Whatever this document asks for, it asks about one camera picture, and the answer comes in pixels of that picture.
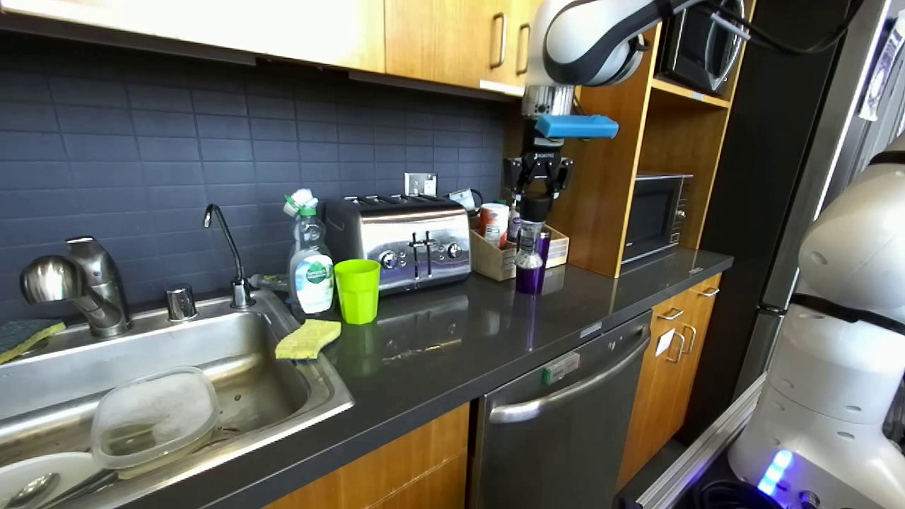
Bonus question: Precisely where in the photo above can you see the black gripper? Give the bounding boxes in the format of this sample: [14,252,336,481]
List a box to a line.
[503,139,574,221]

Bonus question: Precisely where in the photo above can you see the wooden seasoning rack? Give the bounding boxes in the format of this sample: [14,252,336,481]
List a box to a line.
[469,224,574,283]

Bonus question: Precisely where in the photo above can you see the red white paper cup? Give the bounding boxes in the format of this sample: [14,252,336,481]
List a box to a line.
[472,200,513,242]

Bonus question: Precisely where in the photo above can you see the wooden microwave shelf unit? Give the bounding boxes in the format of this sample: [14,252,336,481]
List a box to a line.
[546,0,758,281]

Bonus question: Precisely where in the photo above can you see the purple travel tumbler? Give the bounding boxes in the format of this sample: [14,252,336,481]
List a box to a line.
[513,235,553,298]

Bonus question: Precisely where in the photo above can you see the stainless microwave black door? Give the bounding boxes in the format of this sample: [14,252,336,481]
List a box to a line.
[619,169,697,268]

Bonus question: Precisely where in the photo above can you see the stainless steel toaster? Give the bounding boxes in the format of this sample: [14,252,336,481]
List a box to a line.
[322,191,476,299]

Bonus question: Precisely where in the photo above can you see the wooden upper cabinets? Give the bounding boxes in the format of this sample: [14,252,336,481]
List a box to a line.
[0,0,546,101]

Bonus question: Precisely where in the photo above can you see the white dishwasher sticker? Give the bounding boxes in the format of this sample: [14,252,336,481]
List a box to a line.
[544,351,585,387]

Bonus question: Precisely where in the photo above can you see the green plastic cup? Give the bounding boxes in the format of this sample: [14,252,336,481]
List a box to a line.
[331,258,386,327]

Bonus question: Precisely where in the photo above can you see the stainless microwave reflective glass door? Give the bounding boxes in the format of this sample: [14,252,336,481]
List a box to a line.
[656,0,753,95]

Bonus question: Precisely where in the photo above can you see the wooden base cabinet with drawer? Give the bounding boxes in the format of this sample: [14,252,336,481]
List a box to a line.
[618,272,728,493]

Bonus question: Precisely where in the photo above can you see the clear dish soap bottle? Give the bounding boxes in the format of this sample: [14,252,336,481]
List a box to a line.
[281,187,339,320]

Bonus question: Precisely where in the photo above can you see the stainless steel dishwasher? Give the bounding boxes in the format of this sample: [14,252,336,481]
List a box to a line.
[468,307,656,509]

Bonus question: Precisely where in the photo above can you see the yellow sponge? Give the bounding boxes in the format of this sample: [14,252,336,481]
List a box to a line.
[273,317,345,364]

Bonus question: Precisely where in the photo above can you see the stainless steel sink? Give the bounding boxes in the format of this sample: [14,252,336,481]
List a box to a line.
[0,285,358,509]

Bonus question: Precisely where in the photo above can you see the black robot stand base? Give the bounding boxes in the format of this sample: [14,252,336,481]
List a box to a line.
[673,476,758,509]

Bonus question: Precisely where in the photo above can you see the chrome sink knob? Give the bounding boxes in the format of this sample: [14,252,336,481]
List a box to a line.
[164,283,198,323]

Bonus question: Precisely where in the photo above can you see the chrome kitchen faucet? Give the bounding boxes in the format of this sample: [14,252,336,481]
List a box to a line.
[17,231,133,343]

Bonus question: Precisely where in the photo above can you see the green scrub sponge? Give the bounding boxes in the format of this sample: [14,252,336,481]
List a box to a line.
[0,317,72,368]

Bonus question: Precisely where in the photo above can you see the white plate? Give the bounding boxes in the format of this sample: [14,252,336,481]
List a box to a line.
[0,449,107,509]

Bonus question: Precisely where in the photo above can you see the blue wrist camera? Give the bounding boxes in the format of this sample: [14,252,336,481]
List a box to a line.
[531,111,623,141]

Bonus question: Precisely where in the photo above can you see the metal cabinet door handle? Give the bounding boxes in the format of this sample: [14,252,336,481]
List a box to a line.
[513,19,531,78]
[486,9,506,71]

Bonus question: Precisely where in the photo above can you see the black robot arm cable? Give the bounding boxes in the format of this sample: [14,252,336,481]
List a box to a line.
[647,0,872,59]

